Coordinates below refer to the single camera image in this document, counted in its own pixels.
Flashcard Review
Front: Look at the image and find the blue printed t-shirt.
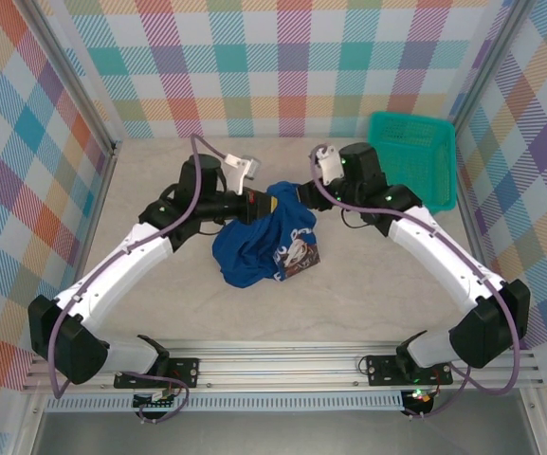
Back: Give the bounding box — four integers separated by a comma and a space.
210, 179, 324, 289

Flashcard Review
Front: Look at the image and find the teal plastic mesh basket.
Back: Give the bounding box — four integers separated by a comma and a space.
366, 111, 458, 213

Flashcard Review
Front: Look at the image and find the small green circuit board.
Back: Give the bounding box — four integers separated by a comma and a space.
133, 386, 179, 411

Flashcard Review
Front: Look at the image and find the small lit controller board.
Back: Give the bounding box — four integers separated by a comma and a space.
405, 388, 435, 413

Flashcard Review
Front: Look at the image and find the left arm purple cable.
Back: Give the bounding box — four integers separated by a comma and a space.
47, 134, 230, 424

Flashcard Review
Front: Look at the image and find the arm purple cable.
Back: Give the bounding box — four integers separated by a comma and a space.
309, 144, 523, 421
47, 134, 230, 424

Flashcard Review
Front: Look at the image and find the aluminium table side rail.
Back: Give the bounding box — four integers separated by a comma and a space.
455, 122, 511, 347
49, 141, 122, 352

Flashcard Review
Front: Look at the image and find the aluminium mounting rail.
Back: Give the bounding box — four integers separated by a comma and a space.
21, 338, 539, 392

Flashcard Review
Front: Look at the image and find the aluminium frame post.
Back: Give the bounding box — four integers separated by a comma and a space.
26, 0, 122, 155
450, 0, 533, 129

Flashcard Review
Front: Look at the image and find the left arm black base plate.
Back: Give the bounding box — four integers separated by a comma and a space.
113, 357, 201, 391

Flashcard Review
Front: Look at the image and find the white slotted cable duct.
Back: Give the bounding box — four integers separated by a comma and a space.
45, 391, 407, 412

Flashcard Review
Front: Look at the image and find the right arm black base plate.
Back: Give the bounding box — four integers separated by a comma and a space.
366, 353, 454, 388

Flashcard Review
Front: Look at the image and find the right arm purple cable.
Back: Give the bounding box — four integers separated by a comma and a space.
309, 144, 523, 421

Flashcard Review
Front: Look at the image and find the aluminium frame leg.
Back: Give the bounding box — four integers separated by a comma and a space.
14, 391, 49, 455
519, 389, 547, 455

